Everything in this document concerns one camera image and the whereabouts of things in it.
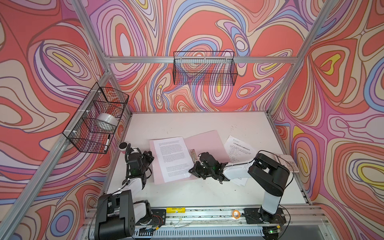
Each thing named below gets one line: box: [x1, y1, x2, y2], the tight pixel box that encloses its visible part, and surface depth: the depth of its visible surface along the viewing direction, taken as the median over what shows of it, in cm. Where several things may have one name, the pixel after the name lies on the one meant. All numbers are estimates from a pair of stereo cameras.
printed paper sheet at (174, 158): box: [153, 136, 195, 183], surface depth 93 cm
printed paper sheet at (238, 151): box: [223, 135, 257, 163], surface depth 101 cm
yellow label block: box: [166, 207, 187, 214], surface depth 76 cm
